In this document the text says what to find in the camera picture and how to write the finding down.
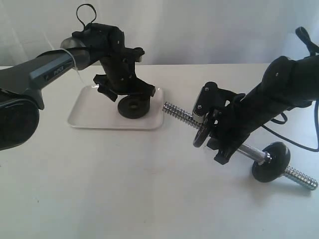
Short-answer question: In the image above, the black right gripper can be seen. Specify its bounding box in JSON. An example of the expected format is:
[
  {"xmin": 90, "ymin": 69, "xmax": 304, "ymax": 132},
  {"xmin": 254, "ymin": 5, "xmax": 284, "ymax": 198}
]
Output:
[{"xmin": 206, "ymin": 94, "xmax": 282, "ymax": 165}]

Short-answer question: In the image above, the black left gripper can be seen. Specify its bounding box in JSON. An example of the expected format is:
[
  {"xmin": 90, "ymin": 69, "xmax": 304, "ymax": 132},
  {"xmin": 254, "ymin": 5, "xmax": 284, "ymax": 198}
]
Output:
[{"xmin": 93, "ymin": 53, "xmax": 156, "ymax": 102}]

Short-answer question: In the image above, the black weight plate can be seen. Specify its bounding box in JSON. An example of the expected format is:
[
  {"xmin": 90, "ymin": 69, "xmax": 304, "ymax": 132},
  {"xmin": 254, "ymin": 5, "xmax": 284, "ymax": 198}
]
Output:
[{"xmin": 118, "ymin": 96, "xmax": 150, "ymax": 119}]

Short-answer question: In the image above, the black plate with collar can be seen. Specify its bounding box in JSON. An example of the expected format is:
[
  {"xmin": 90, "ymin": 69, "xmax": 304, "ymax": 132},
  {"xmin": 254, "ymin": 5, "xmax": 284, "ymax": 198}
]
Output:
[{"xmin": 193, "ymin": 113, "xmax": 217, "ymax": 148}]

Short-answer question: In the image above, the black plate without collar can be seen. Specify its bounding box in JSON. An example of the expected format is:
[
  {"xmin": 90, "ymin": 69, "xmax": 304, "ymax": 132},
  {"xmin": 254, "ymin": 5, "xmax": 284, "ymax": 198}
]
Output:
[{"xmin": 251, "ymin": 142, "xmax": 291, "ymax": 183}]

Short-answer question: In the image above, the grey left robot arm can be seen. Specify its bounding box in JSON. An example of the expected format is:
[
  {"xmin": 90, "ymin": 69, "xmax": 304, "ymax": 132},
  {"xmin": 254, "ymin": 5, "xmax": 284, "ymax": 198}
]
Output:
[{"xmin": 0, "ymin": 23, "xmax": 156, "ymax": 150}]

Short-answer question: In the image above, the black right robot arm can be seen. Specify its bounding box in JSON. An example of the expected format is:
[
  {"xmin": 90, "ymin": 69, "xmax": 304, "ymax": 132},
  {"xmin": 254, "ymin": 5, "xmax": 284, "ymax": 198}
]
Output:
[{"xmin": 208, "ymin": 56, "xmax": 319, "ymax": 165}]

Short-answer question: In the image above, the white rectangular tray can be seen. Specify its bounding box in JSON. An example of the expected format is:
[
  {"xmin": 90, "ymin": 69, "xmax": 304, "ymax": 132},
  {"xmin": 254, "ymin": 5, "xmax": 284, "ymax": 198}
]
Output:
[{"xmin": 68, "ymin": 86, "xmax": 164, "ymax": 130}]

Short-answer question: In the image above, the white backdrop curtain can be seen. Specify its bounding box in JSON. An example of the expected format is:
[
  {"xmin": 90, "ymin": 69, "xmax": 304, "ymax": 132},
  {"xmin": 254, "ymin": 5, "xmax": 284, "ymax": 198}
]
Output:
[{"xmin": 0, "ymin": 0, "xmax": 319, "ymax": 66}]

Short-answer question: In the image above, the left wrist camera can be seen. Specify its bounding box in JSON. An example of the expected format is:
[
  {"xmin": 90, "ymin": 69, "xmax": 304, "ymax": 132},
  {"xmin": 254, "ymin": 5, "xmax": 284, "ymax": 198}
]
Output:
[{"xmin": 123, "ymin": 47, "xmax": 145, "ymax": 63}]

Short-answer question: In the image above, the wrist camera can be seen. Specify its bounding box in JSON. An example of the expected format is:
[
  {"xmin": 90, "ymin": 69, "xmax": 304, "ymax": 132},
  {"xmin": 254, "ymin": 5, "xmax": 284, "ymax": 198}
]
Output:
[
  {"xmin": 123, "ymin": 47, "xmax": 145, "ymax": 63},
  {"xmin": 192, "ymin": 82, "xmax": 246, "ymax": 123}
]

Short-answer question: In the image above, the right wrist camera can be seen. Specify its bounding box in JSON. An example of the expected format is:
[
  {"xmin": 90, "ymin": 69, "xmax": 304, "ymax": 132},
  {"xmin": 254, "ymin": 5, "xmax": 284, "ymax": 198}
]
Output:
[{"xmin": 192, "ymin": 82, "xmax": 246, "ymax": 123}]

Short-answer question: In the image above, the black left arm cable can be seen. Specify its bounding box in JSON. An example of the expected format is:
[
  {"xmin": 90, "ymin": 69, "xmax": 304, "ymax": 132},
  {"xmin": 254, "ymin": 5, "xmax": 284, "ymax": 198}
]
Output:
[{"xmin": 76, "ymin": 3, "xmax": 97, "ymax": 28}]

